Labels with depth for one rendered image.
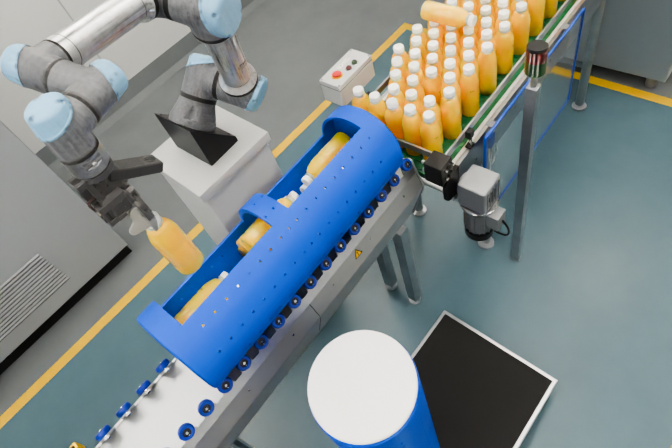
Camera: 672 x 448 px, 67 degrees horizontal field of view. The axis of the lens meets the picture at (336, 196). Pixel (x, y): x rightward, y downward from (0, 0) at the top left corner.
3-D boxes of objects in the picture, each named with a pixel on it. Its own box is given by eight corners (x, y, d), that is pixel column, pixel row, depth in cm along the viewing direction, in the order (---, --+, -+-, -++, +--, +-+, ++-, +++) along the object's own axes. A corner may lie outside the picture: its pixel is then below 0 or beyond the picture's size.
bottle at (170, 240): (205, 248, 130) (171, 207, 115) (201, 273, 126) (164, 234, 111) (180, 251, 131) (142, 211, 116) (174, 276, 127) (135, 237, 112)
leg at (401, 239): (406, 300, 249) (388, 231, 200) (413, 291, 251) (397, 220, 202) (416, 306, 246) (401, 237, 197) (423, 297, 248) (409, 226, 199)
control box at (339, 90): (325, 100, 199) (318, 79, 191) (355, 68, 206) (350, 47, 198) (344, 107, 193) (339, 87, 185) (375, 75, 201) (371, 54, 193)
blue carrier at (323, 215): (175, 350, 155) (118, 304, 135) (348, 156, 187) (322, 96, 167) (232, 403, 138) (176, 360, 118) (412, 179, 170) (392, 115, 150)
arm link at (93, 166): (85, 130, 97) (108, 145, 92) (98, 147, 100) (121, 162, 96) (52, 156, 94) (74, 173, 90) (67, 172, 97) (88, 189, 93)
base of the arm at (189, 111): (158, 114, 165) (165, 84, 163) (196, 119, 177) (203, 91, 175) (186, 129, 157) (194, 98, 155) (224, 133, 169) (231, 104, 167)
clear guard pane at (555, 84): (484, 217, 214) (484, 138, 177) (567, 99, 243) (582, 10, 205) (485, 218, 214) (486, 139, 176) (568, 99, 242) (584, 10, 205)
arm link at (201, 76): (191, 89, 171) (200, 49, 168) (227, 102, 170) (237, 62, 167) (173, 88, 160) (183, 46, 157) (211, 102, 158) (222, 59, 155)
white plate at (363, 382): (425, 339, 129) (426, 341, 130) (323, 322, 138) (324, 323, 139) (406, 457, 114) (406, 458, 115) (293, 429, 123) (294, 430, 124)
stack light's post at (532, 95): (510, 258, 250) (524, 88, 165) (513, 252, 252) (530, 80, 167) (517, 262, 248) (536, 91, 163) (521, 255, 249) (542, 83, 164)
